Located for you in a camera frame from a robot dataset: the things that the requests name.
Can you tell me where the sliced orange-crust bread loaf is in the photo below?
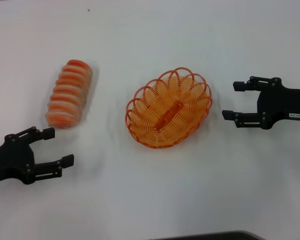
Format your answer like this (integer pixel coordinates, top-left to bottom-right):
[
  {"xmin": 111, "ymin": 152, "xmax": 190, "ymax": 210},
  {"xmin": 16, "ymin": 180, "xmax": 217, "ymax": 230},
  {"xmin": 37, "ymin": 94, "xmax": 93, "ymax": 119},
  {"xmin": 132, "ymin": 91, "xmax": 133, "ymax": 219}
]
[{"xmin": 45, "ymin": 59, "xmax": 94, "ymax": 130}]

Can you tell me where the dark curved robot base edge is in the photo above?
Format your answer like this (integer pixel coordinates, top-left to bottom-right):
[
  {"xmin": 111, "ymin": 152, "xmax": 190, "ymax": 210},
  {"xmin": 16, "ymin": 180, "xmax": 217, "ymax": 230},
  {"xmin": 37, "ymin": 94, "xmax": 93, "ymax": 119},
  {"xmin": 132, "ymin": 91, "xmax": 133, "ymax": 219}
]
[{"xmin": 149, "ymin": 230, "xmax": 264, "ymax": 240}]

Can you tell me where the orange woven plastic basket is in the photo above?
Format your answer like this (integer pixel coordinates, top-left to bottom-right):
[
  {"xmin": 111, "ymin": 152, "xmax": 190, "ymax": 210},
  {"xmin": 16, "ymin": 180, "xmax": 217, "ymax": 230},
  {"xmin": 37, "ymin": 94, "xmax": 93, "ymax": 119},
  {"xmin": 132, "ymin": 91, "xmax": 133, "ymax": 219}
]
[{"xmin": 125, "ymin": 66, "xmax": 213, "ymax": 150}]

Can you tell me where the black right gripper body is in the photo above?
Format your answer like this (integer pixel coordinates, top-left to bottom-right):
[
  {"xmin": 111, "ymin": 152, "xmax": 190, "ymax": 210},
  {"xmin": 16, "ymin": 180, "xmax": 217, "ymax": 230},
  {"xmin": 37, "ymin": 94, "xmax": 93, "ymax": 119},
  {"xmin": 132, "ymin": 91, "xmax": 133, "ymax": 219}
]
[{"xmin": 256, "ymin": 77, "xmax": 300, "ymax": 131}]

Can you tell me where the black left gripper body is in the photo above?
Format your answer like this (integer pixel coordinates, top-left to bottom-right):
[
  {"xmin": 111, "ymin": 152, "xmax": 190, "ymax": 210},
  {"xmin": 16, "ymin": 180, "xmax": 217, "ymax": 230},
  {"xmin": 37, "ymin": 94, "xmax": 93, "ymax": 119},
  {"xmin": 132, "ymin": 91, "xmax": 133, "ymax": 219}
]
[{"xmin": 0, "ymin": 134, "xmax": 37, "ymax": 186}]

